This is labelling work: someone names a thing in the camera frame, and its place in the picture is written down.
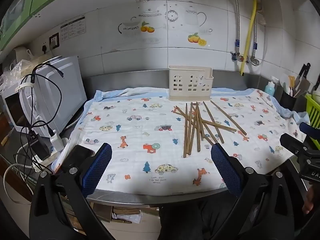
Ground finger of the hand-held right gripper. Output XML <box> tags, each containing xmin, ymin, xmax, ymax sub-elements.
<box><xmin>299</xmin><ymin>122</ymin><xmax>320</xmax><ymax>142</ymax></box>
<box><xmin>279</xmin><ymin>133</ymin><xmax>308</xmax><ymax>156</ymax></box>

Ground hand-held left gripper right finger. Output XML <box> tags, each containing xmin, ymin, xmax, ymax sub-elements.
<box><xmin>210</xmin><ymin>142</ymin><xmax>309</xmax><ymax>240</ymax></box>

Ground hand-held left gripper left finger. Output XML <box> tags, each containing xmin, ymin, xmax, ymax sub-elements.
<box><xmin>29</xmin><ymin>142</ymin><xmax>118</xmax><ymax>240</ymax></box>

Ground pile of wooden chopsticks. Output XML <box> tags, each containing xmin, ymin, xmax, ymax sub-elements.
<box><xmin>172</xmin><ymin>100</ymin><xmax>247</xmax><ymax>158</ymax></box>

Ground cream plastic chopstick holder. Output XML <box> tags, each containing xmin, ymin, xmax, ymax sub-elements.
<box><xmin>168</xmin><ymin>66</ymin><xmax>213</xmax><ymax>102</ymax></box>

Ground person's right hand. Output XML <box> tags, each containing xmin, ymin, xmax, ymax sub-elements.
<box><xmin>301</xmin><ymin>187</ymin><xmax>316</xmax><ymax>215</ymax></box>

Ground green plastic basket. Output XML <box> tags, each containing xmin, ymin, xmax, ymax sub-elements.
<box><xmin>304</xmin><ymin>92</ymin><xmax>320</xmax><ymax>150</ymax></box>

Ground black smartphone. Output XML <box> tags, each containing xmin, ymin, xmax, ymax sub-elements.
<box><xmin>60</xmin><ymin>144</ymin><xmax>96</xmax><ymax>173</ymax></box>

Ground black utensil cup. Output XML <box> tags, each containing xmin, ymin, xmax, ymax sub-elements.
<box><xmin>279</xmin><ymin>87</ymin><xmax>297</xmax><ymax>112</ymax></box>

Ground cardboard box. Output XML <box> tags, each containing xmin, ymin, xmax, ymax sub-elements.
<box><xmin>94</xmin><ymin>202</ymin><xmax>113</xmax><ymax>223</ymax></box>

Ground cartoon print white blanket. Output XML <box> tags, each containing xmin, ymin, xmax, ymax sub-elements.
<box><xmin>51</xmin><ymin>87</ymin><xmax>310</xmax><ymax>197</ymax></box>

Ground white charger plug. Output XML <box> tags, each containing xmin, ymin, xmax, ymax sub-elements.
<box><xmin>49</xmin><ymin>134</ymin><xmax>66</xmax><ymax>153</ymax></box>

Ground white spatula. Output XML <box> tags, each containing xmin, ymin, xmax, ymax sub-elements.
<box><xmin>279</xmin><ymin>74</ymin><xmax>289</xmax><ymax>90</ymax></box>

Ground light blue soap bottle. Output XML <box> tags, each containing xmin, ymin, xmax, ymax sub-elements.
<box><xmin>264</xmin><ymin>76</ymin><xmax>278</xmax><ymax>97</ymax></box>

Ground black power adapter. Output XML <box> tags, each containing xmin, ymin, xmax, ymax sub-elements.
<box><xmin>27</xmin><ymin>130</ymin><xmax>52</xmax><ymax>161</ymax></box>

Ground person's legs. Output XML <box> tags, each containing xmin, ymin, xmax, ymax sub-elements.
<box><xmin>159</xmin><ymin>195</ymin><xmax>240</xmax><ymax>240</ymax></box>

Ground white microwave oven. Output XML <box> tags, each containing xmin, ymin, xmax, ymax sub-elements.
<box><xmin>0</xmin><ymin>55</ymin><xmax>87</xmax><ymax>138</ymax></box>

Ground clear plastic bag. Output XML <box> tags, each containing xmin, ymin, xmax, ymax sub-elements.
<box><xmin>0</xmin><ymin>59</ymin><xmax>38</xmax><ymax>85</ymax></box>

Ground white electric kettle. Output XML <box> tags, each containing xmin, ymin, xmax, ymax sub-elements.
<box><xmin>13</xmin><ymin>46</ymin><xmax>34</xmax><ymax>63</ymax></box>

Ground printed instruction sticker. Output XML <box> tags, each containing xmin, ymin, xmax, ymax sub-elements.
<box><xmin>60</xmin><ymin>16</ymin><xmax>86</xmax><ymax>41</ymax></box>

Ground black handled cleaver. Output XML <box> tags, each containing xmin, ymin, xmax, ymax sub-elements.
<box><xmin>295</xmin><ymin>63</ymin><xmax>312</xmax><ymax>91</ymax></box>

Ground white cable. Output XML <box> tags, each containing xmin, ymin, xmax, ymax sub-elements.
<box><xmin>4</xmin><ymin>163</ymin><xmax>35</xmax><ymax>204</ymax></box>

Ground black cable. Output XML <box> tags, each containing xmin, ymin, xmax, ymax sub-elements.
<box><xmin>19</xmin><ymin>64</ymin><xmax>65</xmax><ymax>155</ymax></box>

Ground braided metal hose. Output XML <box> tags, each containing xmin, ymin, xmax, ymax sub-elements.
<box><xmin>231</xmin><ymin>0</ymin><xmax>242</xmax><ymax>55</ymax></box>
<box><xmin>252</xmin><ymin>0</ymin><xmax>262</xmax><ymax>56</ymax></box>

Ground yellow gas hose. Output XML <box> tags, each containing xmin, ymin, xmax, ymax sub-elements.
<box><xmin>240</xmin><ymin>0</ymin><xmax>257</xmax><ymax>77</ymax></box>

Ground black wall socket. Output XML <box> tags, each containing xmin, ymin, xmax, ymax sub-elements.
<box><xmin>49</xmin><ymin>32</ymin><xmax>60</xmax><ymax>49</ymax></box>

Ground teaware print wall decal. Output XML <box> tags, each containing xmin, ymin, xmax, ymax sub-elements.
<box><xmin>117</xmin><ymin>1</ymin><xmax>213</xmax><ymax>47</ymax></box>

